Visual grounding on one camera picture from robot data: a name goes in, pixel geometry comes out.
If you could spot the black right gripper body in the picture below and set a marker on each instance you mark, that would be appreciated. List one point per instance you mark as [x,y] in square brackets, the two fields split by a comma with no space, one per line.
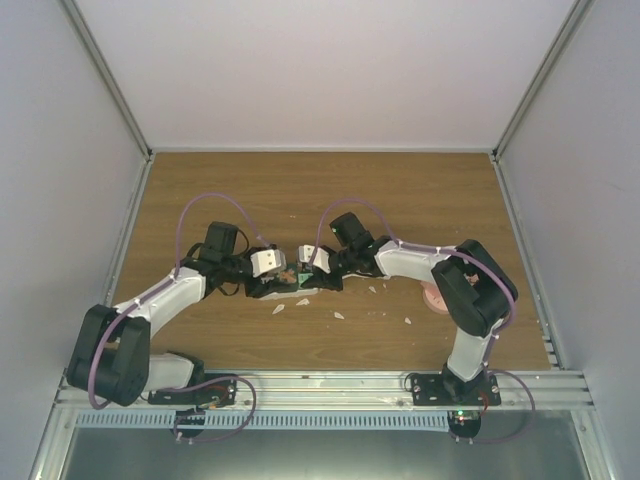
[337,283]

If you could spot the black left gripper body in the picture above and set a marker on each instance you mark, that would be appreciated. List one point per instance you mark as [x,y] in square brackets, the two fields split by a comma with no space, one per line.
[255,290]

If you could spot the white power strip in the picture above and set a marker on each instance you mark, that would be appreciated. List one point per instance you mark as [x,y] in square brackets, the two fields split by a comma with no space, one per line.
[290,294]

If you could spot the dark green cube plug adapter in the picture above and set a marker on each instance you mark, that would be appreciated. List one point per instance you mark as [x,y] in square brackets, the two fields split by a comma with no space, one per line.
[287,280]

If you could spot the light green plug adapter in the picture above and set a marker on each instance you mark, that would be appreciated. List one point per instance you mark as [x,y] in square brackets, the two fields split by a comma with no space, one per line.
[303,276]

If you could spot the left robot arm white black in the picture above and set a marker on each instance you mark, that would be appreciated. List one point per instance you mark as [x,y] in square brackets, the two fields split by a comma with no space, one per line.
[112,359]

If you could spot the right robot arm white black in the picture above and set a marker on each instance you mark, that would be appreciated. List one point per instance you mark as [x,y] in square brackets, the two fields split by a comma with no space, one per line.
[465,280]

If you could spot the pink round socket tower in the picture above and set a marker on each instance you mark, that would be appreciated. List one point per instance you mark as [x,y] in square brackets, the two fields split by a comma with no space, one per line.
[433,298]

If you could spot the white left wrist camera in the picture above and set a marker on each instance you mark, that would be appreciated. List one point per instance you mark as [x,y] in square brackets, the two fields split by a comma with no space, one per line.
[267,262]

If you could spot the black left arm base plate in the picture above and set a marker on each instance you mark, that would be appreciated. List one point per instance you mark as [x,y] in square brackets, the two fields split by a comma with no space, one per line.
[195,392]

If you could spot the aluminium front rail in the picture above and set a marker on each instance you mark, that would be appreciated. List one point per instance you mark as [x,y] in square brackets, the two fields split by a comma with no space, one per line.
[272,390]

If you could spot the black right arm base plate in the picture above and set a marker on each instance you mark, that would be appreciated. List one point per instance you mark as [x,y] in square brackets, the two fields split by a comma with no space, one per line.
[445,389]

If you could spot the slotted grey cable duct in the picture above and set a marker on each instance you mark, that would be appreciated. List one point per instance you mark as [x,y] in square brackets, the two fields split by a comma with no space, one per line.
[269,420]

